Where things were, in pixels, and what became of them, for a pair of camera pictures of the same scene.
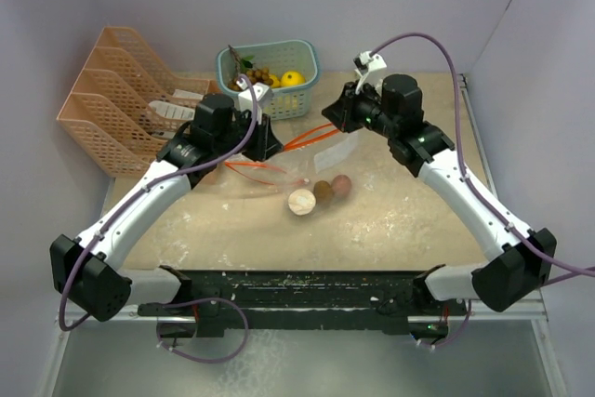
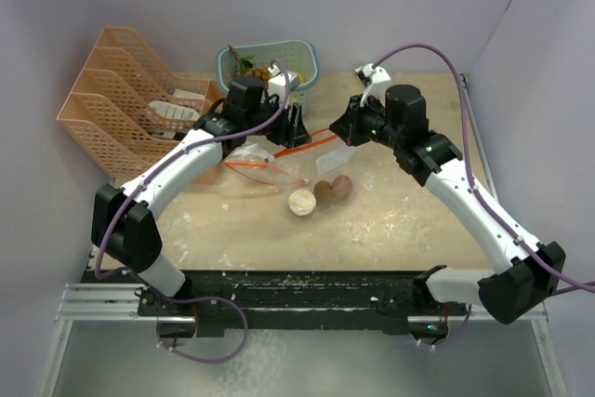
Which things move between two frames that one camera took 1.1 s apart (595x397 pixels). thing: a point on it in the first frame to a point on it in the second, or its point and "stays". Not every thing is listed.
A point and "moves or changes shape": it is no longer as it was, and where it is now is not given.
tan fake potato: x=323 y=191 stays
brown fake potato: x=341 y=185 stays
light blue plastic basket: x=283 y=57 stays
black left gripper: x=265 y=142 to x=291 y=134
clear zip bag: x=321 y=154 moves or changes shape
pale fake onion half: x=301 y=202 stays
